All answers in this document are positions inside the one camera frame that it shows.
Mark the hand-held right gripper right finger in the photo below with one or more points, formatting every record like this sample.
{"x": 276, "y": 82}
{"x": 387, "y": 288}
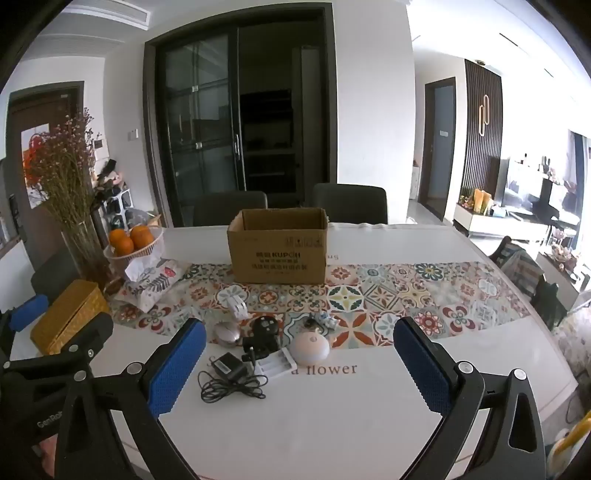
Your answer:
{"x": 422, "y": 369}

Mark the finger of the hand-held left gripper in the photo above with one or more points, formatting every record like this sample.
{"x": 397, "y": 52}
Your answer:
{"x": 90, "y": 337}
{"x": 27, "y": 311}

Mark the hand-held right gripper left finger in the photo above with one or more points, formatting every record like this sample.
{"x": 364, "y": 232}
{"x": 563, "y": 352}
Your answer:
{"x": 178, "y": 369}

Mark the white power adapter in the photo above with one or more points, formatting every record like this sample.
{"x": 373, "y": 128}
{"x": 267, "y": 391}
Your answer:
{"x": 236, "y": 308}

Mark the small clear round object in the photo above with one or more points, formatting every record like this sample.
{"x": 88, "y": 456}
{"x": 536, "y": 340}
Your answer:
{"x": 319, "y": 323}

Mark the brown cardboard box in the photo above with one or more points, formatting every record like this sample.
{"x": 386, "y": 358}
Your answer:
{"x": 277, "y": 251}

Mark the dark dining chair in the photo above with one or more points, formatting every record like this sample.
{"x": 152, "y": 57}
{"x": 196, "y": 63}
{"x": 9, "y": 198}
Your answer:
{"x": 51, "y": 279}
{"x": 349, "y": 203}
{"x": 230, "y": 208}

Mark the leaf-print tissue cover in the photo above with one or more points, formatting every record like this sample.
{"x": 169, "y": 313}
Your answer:
{"x": 147, "y": 284}

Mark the glass vase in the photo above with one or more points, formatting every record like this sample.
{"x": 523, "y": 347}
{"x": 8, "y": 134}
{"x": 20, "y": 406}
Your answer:
{"x": 87, "y": 254}

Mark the patterned tile-print table runner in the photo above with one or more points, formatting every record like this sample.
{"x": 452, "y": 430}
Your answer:
{"x": 369, "y": 300}

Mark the black round gadget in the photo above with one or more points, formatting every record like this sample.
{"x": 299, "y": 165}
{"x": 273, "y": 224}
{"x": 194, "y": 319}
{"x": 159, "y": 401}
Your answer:
{"x": 264, "y": 334}

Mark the orange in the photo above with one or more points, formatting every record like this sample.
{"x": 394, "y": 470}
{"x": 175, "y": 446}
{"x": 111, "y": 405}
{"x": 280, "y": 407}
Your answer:
{"x": 123, "y": 248}
{"x": 142, "y": 236}
{"x": 117, "y": 236}

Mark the white battery charger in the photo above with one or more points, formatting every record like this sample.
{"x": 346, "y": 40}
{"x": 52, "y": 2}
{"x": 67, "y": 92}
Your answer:
{"x": 276, "y": 363}

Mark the white fruit basket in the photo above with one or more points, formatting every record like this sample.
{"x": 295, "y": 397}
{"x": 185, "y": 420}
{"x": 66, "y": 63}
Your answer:
{"x": 143, "y": 254}

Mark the round white night light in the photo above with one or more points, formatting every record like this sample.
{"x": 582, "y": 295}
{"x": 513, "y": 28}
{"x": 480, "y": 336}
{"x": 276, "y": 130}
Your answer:
{"x": 310, "y": 347}

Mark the brown wooden entrance door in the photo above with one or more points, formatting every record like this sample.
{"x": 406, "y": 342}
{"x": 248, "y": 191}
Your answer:
{"x": 27, "y": 194}

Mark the chair with striped cloth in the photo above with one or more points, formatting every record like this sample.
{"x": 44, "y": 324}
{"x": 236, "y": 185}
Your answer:
{"x": 521, "y": 270}

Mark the white shoe rack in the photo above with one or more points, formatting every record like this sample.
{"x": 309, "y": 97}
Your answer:
{"x": 113, "y": 194}

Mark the dried flower bouquet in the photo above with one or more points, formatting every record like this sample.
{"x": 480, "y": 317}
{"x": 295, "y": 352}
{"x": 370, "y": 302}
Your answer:
{"x": 64, "y": 170}

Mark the red door decoration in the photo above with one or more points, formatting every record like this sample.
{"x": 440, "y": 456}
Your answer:
{"x": 33, "y": 154}

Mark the white television cabinet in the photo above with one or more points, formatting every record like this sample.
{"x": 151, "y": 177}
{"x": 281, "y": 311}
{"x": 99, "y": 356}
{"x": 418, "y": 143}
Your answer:
{"x": 489, "y": 224}

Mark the white and yellow toy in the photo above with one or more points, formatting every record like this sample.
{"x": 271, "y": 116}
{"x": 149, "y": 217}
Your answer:
{"x": 570, "y": 454}

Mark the television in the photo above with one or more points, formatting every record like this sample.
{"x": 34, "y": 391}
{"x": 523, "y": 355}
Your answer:
{"x": 531, "y": 184}

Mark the dark interior door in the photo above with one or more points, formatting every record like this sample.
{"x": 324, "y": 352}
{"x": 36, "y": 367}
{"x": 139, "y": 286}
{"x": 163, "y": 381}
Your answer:
{"x": 438, "y": 147}

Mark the dark glass sliding door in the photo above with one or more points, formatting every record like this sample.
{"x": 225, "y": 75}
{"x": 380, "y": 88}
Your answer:
{"x": 240, "y": 115}

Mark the dark slatted wall panel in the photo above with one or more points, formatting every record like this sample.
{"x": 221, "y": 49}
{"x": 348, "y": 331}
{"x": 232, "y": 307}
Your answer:
{"x": 482, "y": 134}

